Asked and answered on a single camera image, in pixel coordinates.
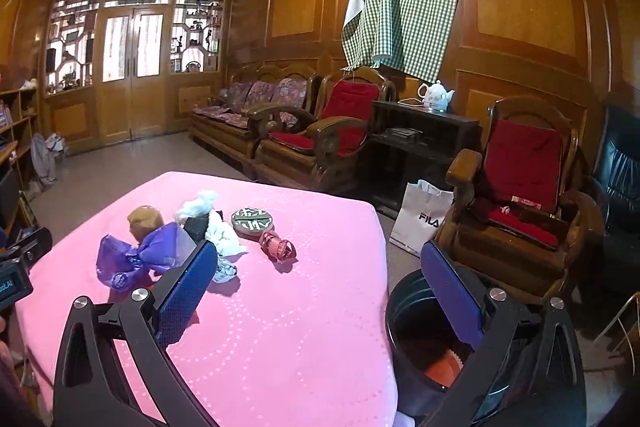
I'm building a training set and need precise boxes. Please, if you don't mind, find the wooden display shelf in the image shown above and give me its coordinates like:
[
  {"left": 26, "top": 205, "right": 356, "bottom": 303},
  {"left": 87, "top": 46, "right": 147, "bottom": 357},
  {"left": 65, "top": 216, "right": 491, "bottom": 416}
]
[
  {"left": 170, "top": 0, "right": 226, "bottom": 75},
  {"left": 45, "top": 0, "right": 103, "bottom": 95}
]

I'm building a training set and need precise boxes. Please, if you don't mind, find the wooden armchair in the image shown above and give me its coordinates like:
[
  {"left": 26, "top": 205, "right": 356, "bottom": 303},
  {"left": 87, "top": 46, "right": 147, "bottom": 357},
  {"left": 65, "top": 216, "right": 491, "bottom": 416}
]
[
  {"left": 435, "top": 96, "right": 606, "bottom": 303},
  {"left": 248, "top": 67, "right": 396, "bottom": 195}
]

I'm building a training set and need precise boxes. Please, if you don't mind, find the purple plastic bag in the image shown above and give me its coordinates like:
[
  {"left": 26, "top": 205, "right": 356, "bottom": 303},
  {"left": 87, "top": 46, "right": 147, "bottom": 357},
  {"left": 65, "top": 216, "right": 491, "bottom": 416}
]
[{"left": 96, "top": 222, "right": 198, "bottom": 293}]

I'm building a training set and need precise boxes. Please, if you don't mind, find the wooden sofa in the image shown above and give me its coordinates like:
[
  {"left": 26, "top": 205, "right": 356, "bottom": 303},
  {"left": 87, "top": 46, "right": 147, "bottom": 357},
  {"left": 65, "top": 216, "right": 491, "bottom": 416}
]
[{"left": 189, "top": 64, "right": 321, "bottom": 180}]

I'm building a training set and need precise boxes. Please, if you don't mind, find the white plastic bag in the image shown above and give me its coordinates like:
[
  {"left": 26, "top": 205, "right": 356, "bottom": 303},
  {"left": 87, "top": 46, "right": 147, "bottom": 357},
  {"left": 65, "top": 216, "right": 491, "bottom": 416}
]
[{"left": 173, "top": 190, "right": 222, "bottom": 228}]

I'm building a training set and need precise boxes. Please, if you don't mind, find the floral sofa cushion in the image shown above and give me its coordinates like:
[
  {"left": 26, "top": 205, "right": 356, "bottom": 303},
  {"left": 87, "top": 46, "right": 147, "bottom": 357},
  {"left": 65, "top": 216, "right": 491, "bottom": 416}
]
[
  {"left": 230, "top": 82, "right": 256, "bottom": 108},
  {"left": 251, "top": 81, "right": 279, "bottom": 106},
  {"left": 274, "top": 78, "right": 309, "bottom": 128}
]

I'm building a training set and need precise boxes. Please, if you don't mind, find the small pink toy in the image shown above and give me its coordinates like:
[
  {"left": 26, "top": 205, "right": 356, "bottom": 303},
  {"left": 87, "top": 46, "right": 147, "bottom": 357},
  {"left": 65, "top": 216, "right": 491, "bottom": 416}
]
[{"left": 259, "top": 229, "right": 297, "bottom": 263}]

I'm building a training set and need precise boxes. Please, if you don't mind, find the white ceramic kettle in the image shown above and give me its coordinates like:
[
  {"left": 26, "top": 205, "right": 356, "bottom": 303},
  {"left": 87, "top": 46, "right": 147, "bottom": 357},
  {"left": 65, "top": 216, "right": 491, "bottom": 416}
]
[{"left": 417, "top": 80, "right": 456, "bottom": 112}]

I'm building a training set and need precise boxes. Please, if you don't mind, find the round green tin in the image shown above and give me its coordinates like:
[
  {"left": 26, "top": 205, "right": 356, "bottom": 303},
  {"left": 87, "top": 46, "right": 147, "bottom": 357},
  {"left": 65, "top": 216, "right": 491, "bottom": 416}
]
[{"left": 231, "top": 207, "right": 273, "bottom": 239}]

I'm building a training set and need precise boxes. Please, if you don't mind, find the brown crumpled paper ball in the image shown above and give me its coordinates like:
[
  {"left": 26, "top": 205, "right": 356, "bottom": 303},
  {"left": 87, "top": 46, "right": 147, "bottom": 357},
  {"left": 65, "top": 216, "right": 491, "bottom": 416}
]
[{"left": 127, "top": 205, "right": 165, "bottom": 240}]

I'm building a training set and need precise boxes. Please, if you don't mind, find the pink tablecloth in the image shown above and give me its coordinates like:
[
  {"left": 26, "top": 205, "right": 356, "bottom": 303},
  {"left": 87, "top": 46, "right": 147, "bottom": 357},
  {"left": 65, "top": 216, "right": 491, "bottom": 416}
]
[{"left": 15, "top": 171, "right": 401, "bottom": 427}]

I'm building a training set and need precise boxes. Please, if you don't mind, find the white crumpled tissue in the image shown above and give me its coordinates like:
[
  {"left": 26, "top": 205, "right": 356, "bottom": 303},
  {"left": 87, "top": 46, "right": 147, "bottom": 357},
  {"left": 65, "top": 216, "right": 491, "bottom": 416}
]
[{"left": 205, "top": 209, "right": 248, "bottom": 258}]

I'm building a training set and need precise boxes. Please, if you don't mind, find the dark wooden side table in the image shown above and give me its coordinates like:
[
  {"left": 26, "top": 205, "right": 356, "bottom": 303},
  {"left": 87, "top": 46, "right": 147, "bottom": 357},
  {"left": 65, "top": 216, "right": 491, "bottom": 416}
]
[{"left": 367, "top": 99, "right": 481, "bottom": 218}]

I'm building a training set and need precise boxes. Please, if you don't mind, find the black crumpled wrapper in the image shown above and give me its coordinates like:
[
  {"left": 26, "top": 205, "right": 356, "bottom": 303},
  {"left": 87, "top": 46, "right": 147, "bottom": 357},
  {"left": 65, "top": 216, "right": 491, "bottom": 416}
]
[{"left": 182, "top": 214, "right": 213, "bottom": 243}]

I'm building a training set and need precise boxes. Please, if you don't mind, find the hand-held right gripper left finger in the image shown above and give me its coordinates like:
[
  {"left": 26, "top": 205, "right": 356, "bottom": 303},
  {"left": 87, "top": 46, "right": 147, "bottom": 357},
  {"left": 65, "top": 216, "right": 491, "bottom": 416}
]
[{"left": 52, "top": 239, "right": 221, "bottom": 427}]

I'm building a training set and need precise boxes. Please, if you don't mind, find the red chair cushion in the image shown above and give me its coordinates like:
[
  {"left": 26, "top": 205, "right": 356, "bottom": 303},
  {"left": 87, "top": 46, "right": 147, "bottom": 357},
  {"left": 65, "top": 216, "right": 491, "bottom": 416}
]
[
  {"left": 270, "top": 81, "right": 381, "bottom": 156},
  {"left": 482, "top": 119, "right": 566, "bottom": 250}
]

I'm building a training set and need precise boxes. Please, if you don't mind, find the black leather chair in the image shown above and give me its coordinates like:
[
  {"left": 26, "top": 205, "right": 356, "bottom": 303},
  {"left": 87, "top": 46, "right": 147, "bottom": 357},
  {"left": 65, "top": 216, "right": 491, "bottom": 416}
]
[{"left": 585, "top": 104, "right": 640, "bottom": 293}]

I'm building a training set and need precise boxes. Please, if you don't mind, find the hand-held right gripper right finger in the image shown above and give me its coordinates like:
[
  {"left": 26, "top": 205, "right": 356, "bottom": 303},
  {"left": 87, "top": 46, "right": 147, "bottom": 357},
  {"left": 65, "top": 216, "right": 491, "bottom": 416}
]
[{"left": 420, "top": 241, "right": 588, "bottom": 427}]

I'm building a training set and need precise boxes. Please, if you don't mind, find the grey cloth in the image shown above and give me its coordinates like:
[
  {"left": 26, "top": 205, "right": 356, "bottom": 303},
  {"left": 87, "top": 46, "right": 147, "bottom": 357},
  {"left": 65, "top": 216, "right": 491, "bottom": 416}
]
[{"left": 30, "top": 133, "right": 68, "bottom": 188}]

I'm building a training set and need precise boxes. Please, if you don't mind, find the open wooden bookshelf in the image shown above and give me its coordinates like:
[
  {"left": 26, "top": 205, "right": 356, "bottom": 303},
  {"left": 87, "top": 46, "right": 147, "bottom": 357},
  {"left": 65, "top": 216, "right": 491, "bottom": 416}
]
[{"left": 0, "top": 84, "right": 41, "bottom": 208}]

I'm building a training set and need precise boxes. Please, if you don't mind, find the silver crumpled wrapper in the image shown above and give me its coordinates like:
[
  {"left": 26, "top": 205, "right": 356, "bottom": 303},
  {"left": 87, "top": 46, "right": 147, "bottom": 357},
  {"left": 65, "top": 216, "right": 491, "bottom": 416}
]
[{"left": 207, "top": 254, "right": 238, "bottom": 284}]

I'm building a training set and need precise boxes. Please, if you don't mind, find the wooden double door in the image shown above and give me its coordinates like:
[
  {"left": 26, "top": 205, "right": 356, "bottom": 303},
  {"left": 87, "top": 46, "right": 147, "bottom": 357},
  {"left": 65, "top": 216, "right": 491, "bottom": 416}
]
[{"left": 95, "top": 4, "right": 173, "bottom": 142}]

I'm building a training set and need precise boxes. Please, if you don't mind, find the white shopping bag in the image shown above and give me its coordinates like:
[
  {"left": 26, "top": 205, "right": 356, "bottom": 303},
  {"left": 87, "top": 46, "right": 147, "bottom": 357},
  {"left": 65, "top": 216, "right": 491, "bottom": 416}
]
[{"left": 389, "top": 179, "right": 453, "bottom": 256}]

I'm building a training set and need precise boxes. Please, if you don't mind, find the green checked cloth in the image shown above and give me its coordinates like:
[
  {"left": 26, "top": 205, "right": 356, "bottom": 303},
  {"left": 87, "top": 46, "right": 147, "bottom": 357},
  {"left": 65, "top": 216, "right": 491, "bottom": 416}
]
[{"left": 341, "top": 0, "right": 463, "bottom": 82}]

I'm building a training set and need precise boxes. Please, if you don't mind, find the dark round trash bin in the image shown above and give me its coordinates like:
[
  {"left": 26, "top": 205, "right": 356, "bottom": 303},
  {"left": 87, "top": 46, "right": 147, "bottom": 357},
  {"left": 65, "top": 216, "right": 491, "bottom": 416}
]
[{"left": 387, "top": 269, "right": 526, "bottom": 427}]

